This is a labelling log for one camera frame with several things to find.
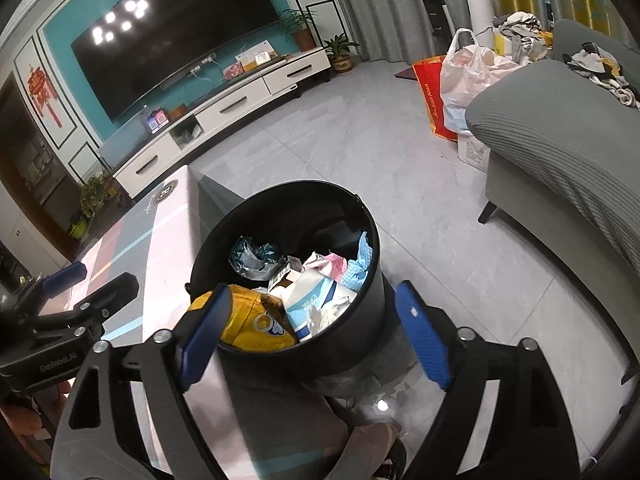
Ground small white carton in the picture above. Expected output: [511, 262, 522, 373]
[270, 255, 303, 291]

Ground white television cabinet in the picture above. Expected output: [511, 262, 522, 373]
[112, 47, 333, 198]

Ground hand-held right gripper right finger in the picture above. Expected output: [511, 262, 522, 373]
[395, 281, 583, 480]

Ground dark wooden cabinet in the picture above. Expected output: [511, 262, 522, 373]
[0, 75, 71, 281]

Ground tall potted plant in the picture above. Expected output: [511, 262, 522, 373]
[277, 7, 318, 53]

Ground black trash bin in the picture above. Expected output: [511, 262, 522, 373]
[185, 180, 401, 378]

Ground grey curtain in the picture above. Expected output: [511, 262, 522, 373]
[335, 0, 496, 61]

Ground grey sofa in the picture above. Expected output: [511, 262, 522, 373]
[465, 17, 640, 461]

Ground white desk calendar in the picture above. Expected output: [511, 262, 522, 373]
[235, 40, 276, 68]

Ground white cardboard box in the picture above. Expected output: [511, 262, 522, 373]
[457, 132, 491, 171]

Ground pink plastic bag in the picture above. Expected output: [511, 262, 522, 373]
[320, 254, 348, 281]

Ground blue face mask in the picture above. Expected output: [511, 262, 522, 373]
[345, 232, 376, 291]

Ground red knot decoration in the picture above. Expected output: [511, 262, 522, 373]
[27, 65, 63, 128]

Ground small potted plant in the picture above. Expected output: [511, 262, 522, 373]
[324, 34, 361, 73]

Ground pile of clothes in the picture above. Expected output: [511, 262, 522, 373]
[492, 10, 556, 66]

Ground group of leafy potted plants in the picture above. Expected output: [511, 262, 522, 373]
[77, 170, 126, 221]

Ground orange shopping bag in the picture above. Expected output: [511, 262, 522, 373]
[412, 55, 471, 141]

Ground yellow snack bag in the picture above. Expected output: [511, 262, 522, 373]
[190, 284, 301, 351]

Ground clothes on sofa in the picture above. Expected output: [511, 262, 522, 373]
[562, 40, 640, 108]

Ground large white plastic bag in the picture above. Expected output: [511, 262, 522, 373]
[440, 27, 521, 136]

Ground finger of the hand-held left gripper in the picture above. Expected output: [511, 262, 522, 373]
[35, 272, 141, 337]
[12, 261, 90, 311]

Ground black television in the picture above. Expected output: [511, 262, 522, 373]
[70, 0, 281, 123]

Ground silver foil wrapper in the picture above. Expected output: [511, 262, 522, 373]
[229, 236, 281, 281]

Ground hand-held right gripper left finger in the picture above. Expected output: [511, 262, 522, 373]
[50, 282, 236, 480]

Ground person's leg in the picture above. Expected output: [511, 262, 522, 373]
[342, 420, 408, 480]

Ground blue white packet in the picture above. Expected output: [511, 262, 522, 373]
[280, 267, 358, 343]

